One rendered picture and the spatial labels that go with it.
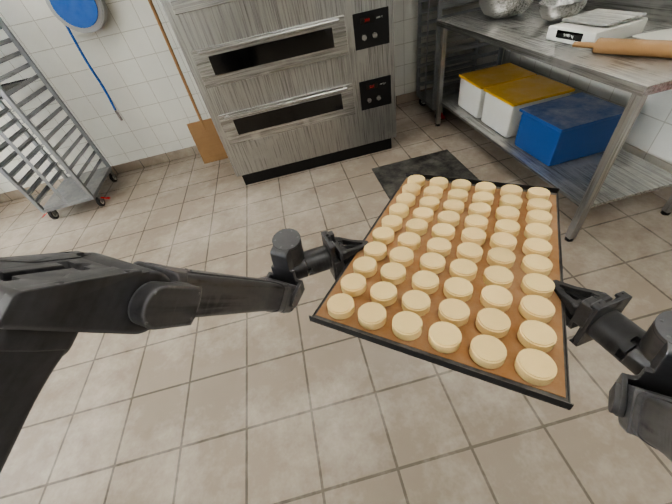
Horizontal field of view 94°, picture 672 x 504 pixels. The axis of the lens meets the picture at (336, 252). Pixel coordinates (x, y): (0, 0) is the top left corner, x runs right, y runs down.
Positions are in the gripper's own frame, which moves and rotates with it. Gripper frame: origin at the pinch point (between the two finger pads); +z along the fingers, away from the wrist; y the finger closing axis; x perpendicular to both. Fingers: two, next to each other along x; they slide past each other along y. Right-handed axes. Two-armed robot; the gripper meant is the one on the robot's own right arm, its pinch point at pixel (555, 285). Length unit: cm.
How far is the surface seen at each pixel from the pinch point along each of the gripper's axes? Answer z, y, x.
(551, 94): 152, -28, -162
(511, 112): 157, -36, -136
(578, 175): 97, -59, -139
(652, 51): 84, 8, -134
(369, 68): 231, -5, -61
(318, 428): 33, -98, 52
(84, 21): 340, 49, 142
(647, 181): 75, -59, -163
